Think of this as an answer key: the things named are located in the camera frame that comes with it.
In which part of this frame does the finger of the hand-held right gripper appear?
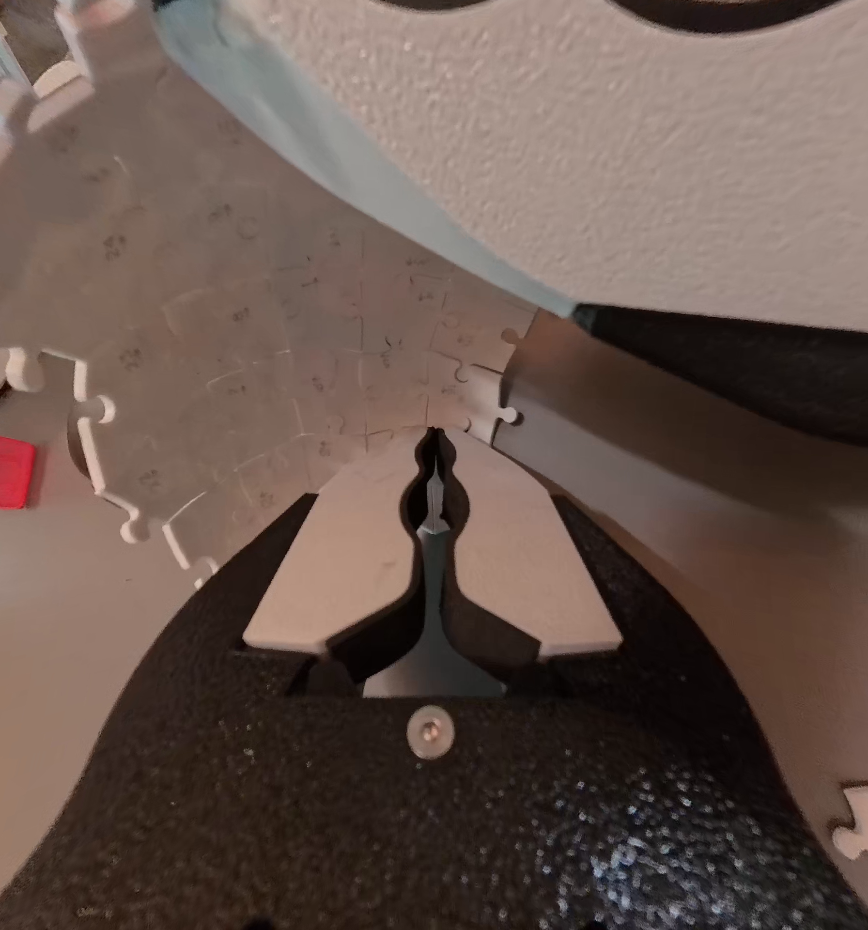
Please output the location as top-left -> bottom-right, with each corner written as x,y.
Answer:
151,0 -> 868,337

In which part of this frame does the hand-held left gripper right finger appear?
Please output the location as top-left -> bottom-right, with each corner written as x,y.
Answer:
437,429 -> 623,662

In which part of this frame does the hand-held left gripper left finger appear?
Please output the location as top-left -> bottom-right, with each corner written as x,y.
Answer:
244,429 -> 436,652

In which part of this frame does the partly built puzzle ball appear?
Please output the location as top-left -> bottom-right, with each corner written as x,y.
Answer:
0,0 -> 540,591

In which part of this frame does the red plastic object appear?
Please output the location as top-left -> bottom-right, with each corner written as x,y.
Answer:
0,434 -> 37,510

